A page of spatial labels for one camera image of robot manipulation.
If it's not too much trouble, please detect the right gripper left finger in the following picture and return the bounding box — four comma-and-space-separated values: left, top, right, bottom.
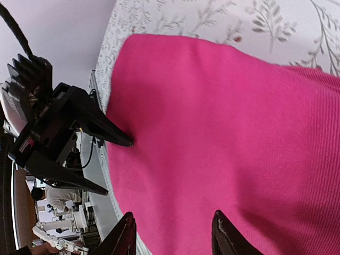
90, 212, 137, 255

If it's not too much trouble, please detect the person in background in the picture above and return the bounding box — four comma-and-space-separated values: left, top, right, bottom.
31, 185, 82, 212

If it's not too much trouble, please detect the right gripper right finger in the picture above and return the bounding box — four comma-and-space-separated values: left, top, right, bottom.
211, 210, 262, 255

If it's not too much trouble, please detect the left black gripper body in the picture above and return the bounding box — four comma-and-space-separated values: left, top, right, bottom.
8, 83, 88, 165

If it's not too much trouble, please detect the pink garment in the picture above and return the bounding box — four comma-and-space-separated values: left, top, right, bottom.
107, 34, 339, 254

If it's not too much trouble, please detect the front aluminium rail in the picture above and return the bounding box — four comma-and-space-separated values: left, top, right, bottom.
79, 69, 149, 255

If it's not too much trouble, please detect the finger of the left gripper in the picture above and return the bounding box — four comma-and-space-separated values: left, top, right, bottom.
70, 90, 133, 147
25, 151, 108, 196

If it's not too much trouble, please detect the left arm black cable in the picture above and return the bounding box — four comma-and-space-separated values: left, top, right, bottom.
0, 2, 35, 61

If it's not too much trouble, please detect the floral tablecloth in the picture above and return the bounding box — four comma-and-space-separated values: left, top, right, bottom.
92, 0, 339, 109

